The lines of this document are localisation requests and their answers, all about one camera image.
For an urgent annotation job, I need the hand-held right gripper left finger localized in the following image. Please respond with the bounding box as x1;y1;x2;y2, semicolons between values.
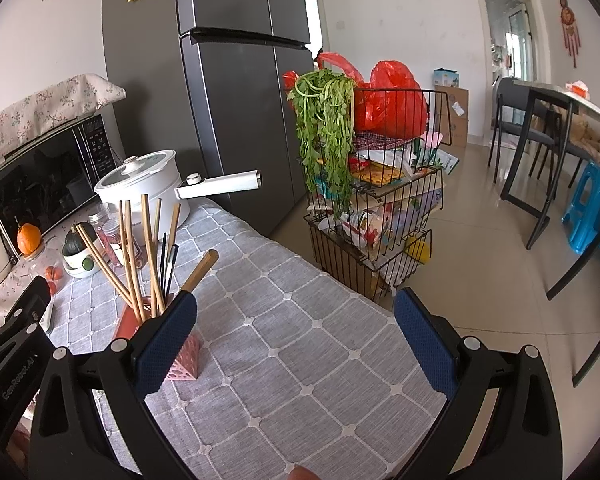
30;290;199;480

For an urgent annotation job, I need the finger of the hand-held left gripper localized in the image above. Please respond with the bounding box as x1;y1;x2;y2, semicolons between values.
2;275;51;334

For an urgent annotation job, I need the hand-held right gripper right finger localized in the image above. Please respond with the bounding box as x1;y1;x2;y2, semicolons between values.
394;287;564;480

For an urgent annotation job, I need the pink perforated utensil holder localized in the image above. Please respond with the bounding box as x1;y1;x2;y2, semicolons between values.
112;300;204;382

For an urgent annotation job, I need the single brown chopstick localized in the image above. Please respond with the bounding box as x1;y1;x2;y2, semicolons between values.
181;249;220;295

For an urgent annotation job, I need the bundle of wooden chopsticks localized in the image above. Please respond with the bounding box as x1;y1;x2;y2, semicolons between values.
75;194;182;323

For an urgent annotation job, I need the floral counter cloth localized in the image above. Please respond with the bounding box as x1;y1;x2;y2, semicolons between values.
0;230;106;322

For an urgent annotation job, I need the orange fruit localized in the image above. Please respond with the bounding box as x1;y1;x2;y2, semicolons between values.
16;222;42;256

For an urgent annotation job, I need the green and white mini appliance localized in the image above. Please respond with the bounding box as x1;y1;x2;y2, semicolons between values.
61;224;101;279

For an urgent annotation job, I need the yellow packet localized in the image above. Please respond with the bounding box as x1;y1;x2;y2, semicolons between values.
404;236;432;265

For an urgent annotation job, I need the glass jar with red contents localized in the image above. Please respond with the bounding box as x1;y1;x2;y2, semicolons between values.
89;208;119;261
105;220;146;269

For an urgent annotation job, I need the black microwave oven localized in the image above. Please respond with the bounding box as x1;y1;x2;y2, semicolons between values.
0;112;115;261

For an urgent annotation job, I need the grey checked tablecloth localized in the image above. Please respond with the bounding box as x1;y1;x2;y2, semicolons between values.
45;197;449;480

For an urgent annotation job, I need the white electric cooking pot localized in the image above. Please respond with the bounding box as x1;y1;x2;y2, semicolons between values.
94;149;264;233

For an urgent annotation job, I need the stack of colourful packets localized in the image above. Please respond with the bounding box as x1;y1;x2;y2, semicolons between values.
307;132;461;261

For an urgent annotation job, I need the floral dust cover cloth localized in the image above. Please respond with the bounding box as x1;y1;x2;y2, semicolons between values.
0;74;127;173

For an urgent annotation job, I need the brown cardboard box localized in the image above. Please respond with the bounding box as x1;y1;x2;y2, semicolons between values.
447;117;469;147
434;85;470;122

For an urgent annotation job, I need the blue plastic stool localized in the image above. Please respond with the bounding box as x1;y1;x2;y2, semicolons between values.
561;160;600;267

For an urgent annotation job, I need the dark grey fridge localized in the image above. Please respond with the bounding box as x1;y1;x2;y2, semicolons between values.
101;0;314;239

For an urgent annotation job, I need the black dining chair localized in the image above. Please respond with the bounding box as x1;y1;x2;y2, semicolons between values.
527;100;589;187
487;76;536;184

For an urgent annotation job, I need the bunch of green herbs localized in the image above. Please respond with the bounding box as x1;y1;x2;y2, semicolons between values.
286;70;359;221

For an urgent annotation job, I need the red plastic bag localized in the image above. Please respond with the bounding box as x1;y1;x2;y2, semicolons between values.
281;51;431;140

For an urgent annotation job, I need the dining table with black legs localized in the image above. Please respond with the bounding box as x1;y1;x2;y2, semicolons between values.
500;79;600;388

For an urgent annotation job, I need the black wire storage rack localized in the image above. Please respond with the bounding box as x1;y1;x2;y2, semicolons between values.
302;87;454;304

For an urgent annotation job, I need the white door frame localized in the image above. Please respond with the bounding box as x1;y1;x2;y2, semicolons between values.
301;0;329;62
473;0;540;142

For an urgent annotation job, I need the red knot wall ornament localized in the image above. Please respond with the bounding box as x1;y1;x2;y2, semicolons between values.
556;0;582;69

